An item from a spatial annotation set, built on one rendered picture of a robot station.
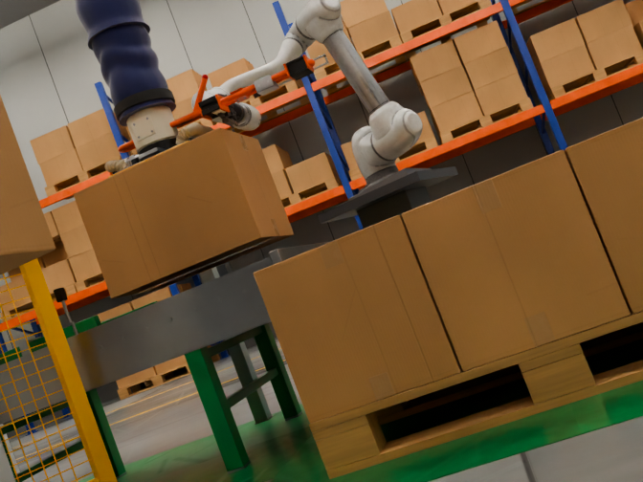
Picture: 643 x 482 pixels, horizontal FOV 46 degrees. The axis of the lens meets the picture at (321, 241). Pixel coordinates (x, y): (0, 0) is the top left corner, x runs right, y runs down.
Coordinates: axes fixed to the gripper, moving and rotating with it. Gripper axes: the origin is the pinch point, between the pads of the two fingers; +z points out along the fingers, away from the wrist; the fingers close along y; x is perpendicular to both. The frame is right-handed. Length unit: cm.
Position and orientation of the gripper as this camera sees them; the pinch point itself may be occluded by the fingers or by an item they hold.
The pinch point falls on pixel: (216, 106)
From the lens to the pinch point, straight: 281.0
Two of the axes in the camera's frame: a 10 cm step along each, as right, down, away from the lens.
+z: -2.4, 0.3, -9.7
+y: 3.6, 9.3, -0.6
